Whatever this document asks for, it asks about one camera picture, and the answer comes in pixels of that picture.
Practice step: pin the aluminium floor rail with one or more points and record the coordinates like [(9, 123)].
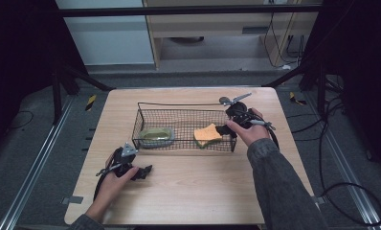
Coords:
[(35, 166), (351, 179)]

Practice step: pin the person's right hand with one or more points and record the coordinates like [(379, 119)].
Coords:
[(252, 132)]

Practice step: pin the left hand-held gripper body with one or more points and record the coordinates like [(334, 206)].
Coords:
[(123, 159)]

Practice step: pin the grey table bracket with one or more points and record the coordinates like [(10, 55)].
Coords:
[(320, 200)]

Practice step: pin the dark curtain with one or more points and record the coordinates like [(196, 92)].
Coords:
[(364, 64), (16, 64)]

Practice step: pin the white cabinet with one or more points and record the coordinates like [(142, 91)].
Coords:
[(108, 38)]

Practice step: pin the light wooden desk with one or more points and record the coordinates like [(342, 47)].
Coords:
[(211, 25)]

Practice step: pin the person's left hand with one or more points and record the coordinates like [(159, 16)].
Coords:
[(113, 188)]

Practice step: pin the black horizontal frame bar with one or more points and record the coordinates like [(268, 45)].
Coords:
[(179, 10)]

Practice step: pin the black and yellow tape strip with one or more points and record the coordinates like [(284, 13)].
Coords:
[(90, 103), (295, 99)]

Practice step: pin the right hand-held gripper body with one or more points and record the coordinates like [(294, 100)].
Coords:
[(238, 113)]

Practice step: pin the black metal stand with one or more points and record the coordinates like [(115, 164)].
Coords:
[(309, 76), (67, 80)]

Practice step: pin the green soap dish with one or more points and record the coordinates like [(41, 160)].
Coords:
[(156, 137)]

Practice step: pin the green and yellow sponge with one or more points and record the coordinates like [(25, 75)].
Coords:
[(207, 134)]

